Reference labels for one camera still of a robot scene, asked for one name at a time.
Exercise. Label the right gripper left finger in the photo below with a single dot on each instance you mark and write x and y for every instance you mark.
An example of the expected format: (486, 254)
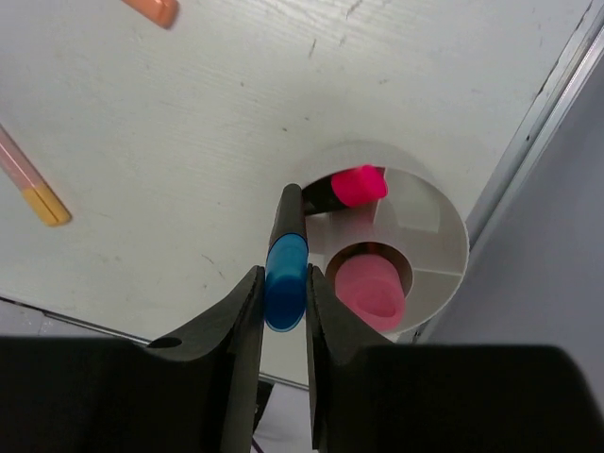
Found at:
(209, 370)

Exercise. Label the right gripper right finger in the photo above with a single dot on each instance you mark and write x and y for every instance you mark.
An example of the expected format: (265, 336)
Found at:
(357, 378)

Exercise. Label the white round divided container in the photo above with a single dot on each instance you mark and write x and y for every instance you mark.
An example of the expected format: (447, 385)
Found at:
(416, 226)

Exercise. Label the pink capped clear tube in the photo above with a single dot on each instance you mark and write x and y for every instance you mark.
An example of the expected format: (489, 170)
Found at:
(369, 283)

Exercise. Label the pink black highlighter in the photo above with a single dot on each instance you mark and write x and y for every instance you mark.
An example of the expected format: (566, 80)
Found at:
(344, 190)

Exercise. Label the orange clear marker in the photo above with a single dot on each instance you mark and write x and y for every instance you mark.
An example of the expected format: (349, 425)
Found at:
(162, 13)
(32, 186)

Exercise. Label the blue black highlighter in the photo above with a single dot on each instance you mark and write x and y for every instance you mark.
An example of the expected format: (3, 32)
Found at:
(285, 293)

